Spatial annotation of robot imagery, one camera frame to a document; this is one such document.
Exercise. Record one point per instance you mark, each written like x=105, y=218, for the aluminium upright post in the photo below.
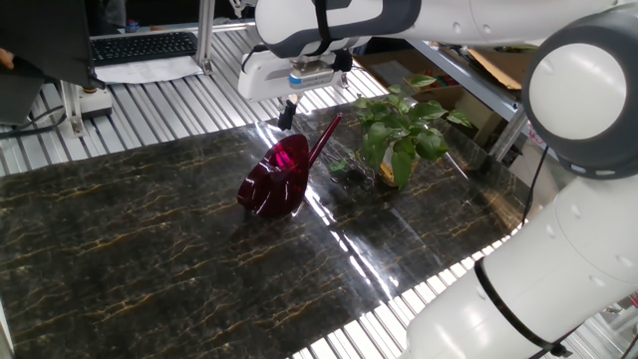
x=205, y=35

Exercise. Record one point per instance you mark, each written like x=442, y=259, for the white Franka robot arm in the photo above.
x=548, y=274

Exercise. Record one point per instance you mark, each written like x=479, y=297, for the black marble pattern mat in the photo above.
x=149, y=224

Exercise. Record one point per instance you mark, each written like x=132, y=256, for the dark grey case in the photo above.
x=17, y=97

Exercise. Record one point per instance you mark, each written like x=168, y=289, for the brown cardboard box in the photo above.
x=463, y=102

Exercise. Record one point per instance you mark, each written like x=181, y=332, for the aluminium shelf frame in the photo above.
x=473, y=85

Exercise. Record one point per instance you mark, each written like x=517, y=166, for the short aluminium bracket post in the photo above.
x=72, y=107

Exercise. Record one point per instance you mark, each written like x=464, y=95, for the silver wrist camera blue caps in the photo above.
x=311, y=75

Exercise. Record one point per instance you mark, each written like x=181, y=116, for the yellow plant pot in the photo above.
x=384, y=172

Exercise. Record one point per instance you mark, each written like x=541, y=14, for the white emergency stop box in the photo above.
x=97, y=102

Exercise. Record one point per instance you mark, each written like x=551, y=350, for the black monitor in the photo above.
x=45, y=35

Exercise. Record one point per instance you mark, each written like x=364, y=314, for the green leafy plant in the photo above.
x=399, y=124

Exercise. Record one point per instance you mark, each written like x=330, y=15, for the dark red watering can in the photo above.
x=274, y=184

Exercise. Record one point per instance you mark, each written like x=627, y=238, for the white paper sheet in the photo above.
x=144, y=72

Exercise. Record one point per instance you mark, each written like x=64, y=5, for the black keyboard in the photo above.
x=142, y=47

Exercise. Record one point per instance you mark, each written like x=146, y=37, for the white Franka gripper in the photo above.
x=264, y=80

